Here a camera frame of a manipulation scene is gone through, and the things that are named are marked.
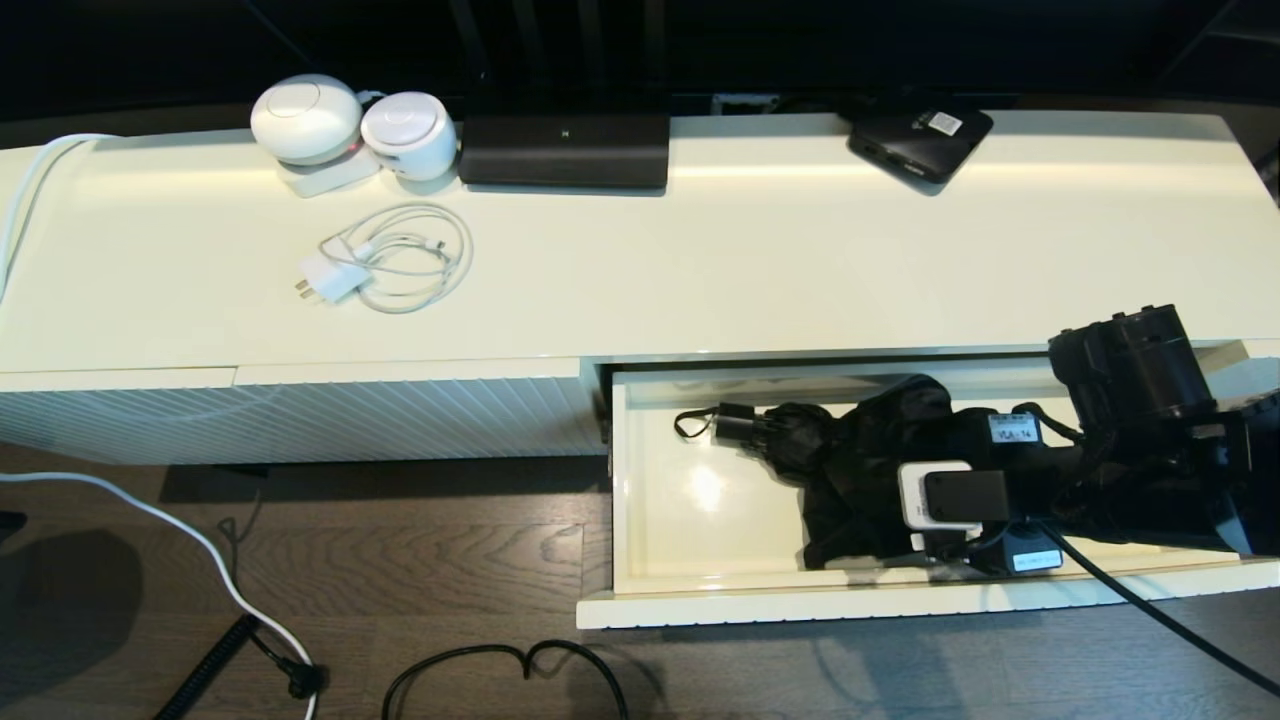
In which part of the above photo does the black folding umbrella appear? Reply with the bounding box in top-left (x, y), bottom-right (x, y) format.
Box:
top-left (672, 375), bottom-right (1006, 573)

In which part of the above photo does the white ribbed drawer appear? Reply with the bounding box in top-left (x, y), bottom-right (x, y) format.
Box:
top-left (575, 355), bottom-right (1280, 631)

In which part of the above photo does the white ribbed TV cabinet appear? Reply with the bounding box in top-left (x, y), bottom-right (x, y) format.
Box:
top-left (0, 108), bottom-right (1280, 466)

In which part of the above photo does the black set-top box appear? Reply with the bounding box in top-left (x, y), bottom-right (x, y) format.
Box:
top-left (847, 108), bottom-right (994, 185)

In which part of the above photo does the black router box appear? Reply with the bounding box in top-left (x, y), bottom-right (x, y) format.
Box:
top-left (459, 113), bottom-right (671, 191)

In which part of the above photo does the white ribbed cabinet front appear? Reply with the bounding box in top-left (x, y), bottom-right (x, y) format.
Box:
top-left (0, 365), bottom-right (241, 465)
top-left (238, 357), bottom-right (606, 461)

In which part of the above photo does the small white round device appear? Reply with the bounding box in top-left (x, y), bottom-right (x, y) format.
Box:
top-left (361, 92), bottom-right (460, 183)

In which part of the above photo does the white charger plug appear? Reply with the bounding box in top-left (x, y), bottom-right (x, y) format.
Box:
top-left (295, 251), bottom-right (375, 304)

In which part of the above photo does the white flat device base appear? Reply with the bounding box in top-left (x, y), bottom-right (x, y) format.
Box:
top-left (278, 150), bottom-right (382, 198)

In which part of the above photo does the large white round device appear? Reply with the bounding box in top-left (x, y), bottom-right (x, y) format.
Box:
top-left (250, 74), bottom-right (364, 167)

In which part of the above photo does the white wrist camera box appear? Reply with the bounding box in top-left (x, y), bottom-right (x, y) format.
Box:
top-left (898, 460), bottom-right (1011, 533)

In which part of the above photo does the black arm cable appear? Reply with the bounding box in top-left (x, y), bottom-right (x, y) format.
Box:
top-left (1040, 525), bottom-right (1280, 693)

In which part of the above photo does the black cable loop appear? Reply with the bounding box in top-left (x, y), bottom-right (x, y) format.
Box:
top-left (382, 640), bottom-right (629, 720)

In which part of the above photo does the white coiled charging cable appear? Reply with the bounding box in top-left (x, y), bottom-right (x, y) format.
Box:
top-left (321, 203), bottom-right (474, 315)

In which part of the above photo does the thick white cable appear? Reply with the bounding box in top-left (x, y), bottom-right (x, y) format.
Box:
top-left (0, 468), bottom-right (321, 720)
top-left (0, 131), bottom-right (123, 306)

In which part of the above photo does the black coiled cable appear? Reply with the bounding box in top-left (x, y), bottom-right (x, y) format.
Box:
top-left (153, 612), bottom-right (331, 720)

